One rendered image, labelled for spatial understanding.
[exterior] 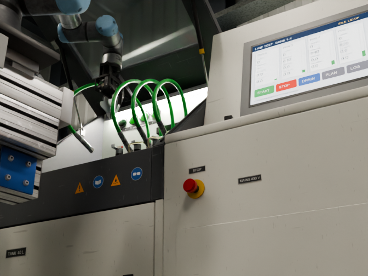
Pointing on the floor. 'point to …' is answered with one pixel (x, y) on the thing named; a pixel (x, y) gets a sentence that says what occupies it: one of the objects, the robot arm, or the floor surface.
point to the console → (269, 178)
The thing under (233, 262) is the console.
